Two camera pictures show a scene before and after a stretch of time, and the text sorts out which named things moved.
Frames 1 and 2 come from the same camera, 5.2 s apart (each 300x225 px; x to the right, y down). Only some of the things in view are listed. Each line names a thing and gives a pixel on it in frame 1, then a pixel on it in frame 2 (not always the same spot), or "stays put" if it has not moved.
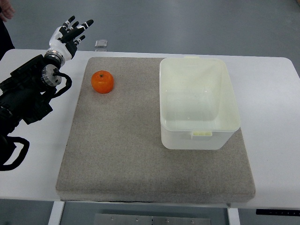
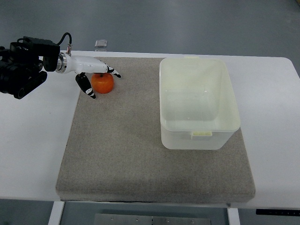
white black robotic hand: (63, 39) to (82, 65)
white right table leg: (233, 216) stays put
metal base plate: (102, 219) stays put
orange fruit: (102, 81) stays put
